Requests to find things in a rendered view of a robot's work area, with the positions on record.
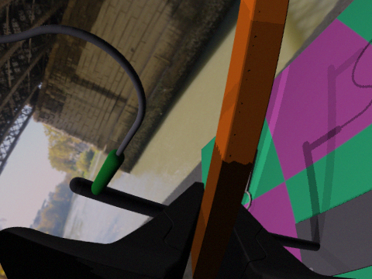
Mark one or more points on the grey loop with orange handle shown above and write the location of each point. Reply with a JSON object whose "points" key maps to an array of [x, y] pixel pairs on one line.
{"points": [[252, 67]]}

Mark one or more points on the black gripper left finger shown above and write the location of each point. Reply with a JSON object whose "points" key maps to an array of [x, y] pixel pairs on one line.
{"points": [[159, 249]]}

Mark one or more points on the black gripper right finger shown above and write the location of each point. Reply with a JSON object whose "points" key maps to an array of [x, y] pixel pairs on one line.
{"points": [[253, 253]]}

